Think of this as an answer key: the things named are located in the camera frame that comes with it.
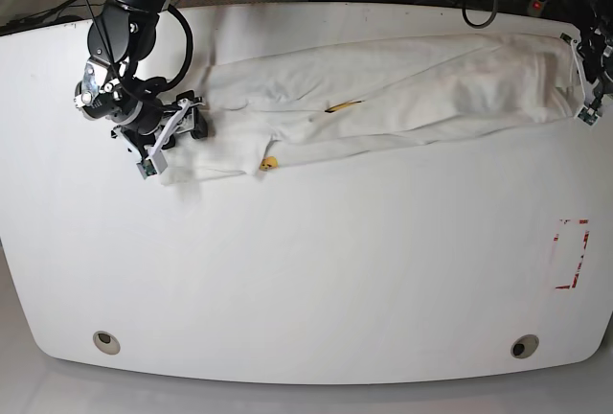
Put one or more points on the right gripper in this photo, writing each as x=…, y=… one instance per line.
x=152, y=130

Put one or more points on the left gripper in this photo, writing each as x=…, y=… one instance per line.
x=593, y=66

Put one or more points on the white printed T-shirt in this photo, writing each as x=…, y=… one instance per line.
x=341, y=100

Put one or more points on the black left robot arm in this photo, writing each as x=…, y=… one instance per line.
x=591, y=17

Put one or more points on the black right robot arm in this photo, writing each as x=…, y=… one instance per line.
x=120, y=37

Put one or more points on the red tape rectangle marker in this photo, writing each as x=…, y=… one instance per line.
x=568, y=252

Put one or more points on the black tripod leg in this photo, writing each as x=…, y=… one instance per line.
x=51, y=17

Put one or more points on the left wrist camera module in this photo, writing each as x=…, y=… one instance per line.
x=588, y=115

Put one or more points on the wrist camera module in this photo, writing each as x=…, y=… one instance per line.
x=152, y=166
x=588, y=115

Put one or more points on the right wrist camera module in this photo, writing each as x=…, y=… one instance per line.
x=152, y=166

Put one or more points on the left table cable grommet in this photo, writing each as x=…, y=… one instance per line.
x=106, y=343

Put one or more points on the table cable grommet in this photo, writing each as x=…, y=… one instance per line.
x=524, y=346
x=106, y=343

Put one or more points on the right table cable grommet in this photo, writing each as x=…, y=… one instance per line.
x=524, y=346

